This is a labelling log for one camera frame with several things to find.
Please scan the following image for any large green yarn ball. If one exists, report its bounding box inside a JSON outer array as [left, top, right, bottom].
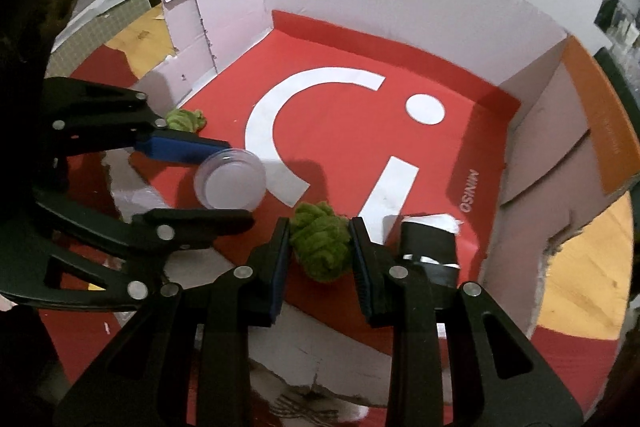
[[165, 108, 207, 133]]

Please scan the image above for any white plush alpaca toy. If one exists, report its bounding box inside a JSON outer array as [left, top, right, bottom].
[[250, 369, 370, 426]]

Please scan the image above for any clear round plastic lid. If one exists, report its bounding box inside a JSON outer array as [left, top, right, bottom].
[[193, 148, 267, 211]]

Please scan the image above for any black white sock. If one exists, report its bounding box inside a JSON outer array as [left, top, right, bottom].
[[399, 213, 460, 288]]

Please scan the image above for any small green yarn ball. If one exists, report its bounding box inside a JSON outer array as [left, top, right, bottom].
[[290, 202, 350, 282]]

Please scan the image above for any red knitted table mat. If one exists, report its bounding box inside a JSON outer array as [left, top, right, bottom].
[[40, 46, 617, 411]]

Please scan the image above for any orange cardboard box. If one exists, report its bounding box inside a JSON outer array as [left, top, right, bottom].
[[102, 0, 640, 410]]

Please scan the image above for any wall mirror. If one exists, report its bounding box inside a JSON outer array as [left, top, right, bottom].
[[594, 0, 639, 55]]

